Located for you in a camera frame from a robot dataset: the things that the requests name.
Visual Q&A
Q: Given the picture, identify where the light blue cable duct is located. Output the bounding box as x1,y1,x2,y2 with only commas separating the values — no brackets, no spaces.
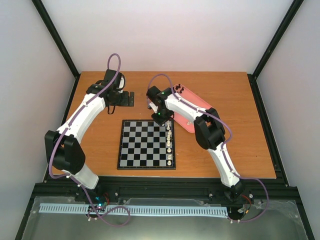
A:
38,203,228,218

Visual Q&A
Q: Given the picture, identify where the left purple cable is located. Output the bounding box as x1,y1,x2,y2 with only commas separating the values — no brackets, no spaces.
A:
47,53,131,227

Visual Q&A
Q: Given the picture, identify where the white rook chess piece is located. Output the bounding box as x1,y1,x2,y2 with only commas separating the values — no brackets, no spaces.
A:
166,121,171,130

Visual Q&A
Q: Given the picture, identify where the black aluminium frame base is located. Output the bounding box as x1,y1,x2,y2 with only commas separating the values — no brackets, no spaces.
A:
14,174,316,240

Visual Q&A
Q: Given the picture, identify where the pink plastic tray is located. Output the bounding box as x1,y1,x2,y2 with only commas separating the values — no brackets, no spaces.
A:
173,83,212,133

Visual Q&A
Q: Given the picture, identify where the left frame post black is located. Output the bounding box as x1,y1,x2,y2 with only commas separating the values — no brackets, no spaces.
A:
31,0,81,80

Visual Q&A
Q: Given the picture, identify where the black and silver chessboard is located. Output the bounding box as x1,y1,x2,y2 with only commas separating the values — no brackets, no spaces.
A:
117,119,176,170

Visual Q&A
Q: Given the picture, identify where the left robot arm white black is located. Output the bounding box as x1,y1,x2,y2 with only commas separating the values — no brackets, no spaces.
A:
44,69,133,202

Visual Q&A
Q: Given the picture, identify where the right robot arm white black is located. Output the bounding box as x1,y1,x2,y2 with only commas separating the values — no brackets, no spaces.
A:
146,86,245,203

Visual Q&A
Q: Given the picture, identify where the right frame post black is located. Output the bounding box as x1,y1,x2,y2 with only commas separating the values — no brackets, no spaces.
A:
251,0,306,79

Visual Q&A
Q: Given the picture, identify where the frame post black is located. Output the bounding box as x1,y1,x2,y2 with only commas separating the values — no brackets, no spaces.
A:
251,0,306,79
31,0,81,80

